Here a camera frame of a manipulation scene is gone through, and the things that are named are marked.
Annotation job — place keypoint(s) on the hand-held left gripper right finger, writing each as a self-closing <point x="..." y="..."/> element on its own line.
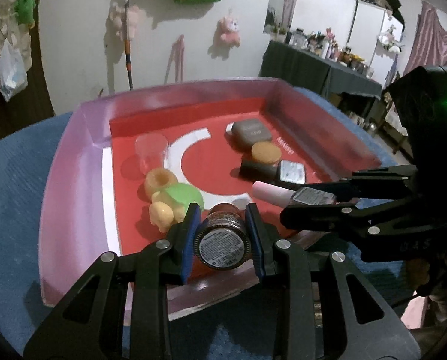
<point x="253" y="232"/>

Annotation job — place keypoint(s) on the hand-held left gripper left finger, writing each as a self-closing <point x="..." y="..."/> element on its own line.
<point x="191" y="232"/>

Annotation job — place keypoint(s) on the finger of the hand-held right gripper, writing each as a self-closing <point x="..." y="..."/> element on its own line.
<point x="377" y="183"/>
<point x="321" y="217"/>

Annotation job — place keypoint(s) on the red glitter nail polish bottle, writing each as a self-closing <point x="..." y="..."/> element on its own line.
<point x="221" y="245"/>

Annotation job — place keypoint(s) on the green turtle toy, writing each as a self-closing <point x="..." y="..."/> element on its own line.
<point x="178" y="198"/>

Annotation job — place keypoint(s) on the pink-capped nail polish bottle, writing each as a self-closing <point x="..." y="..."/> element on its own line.
<point x="272" y="192"/>

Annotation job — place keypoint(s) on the dark nail polish bottle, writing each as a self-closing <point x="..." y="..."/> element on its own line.
<point x="292" y="172"/>

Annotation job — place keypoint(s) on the red cardboard box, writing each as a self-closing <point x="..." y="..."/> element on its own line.
<point x="216" y="163"/>

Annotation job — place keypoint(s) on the round gold studded container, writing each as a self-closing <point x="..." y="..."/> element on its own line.
<point x="264" y="152"/>

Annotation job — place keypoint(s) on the person's right hand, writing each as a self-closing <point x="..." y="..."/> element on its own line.
<point x="418" y="275"/>

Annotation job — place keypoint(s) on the clear plastic cup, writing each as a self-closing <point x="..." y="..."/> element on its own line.
<point x="152" y="152"/>

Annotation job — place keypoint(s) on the grey-brown earbuds case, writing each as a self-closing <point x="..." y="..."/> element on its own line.
<point x="251" y="133"/>

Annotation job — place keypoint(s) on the pink curtain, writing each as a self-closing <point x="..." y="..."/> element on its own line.
<point x="433" y="37"/>

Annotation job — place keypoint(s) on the white cabinet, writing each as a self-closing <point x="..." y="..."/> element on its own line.
<point x="366" y="33"/>

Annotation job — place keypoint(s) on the table with dark cloth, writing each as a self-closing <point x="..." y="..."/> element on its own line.
<point x="302" y="69"/>

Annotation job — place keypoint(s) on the row of bottles and jars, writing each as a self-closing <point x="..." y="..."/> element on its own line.
<point x="328" y="47"/>

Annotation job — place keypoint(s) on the pink pig plush toy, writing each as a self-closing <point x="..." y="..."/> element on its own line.
<point x="229" y="32"/>

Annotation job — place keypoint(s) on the dark wooden door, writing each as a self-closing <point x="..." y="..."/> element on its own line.
<point x="35" y="93"/>

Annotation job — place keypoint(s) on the pale pink plush toy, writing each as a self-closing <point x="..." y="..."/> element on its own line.
<point x="118" y="18"/>

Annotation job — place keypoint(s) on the clear plastic bag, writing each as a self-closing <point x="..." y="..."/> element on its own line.
<point x="11" y="71"/>

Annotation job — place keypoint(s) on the green plush toy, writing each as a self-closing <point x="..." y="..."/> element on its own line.
<point x="24" y="7"/>

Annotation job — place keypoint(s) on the wall mirror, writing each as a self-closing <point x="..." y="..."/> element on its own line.
<point x="283" y="3"/>

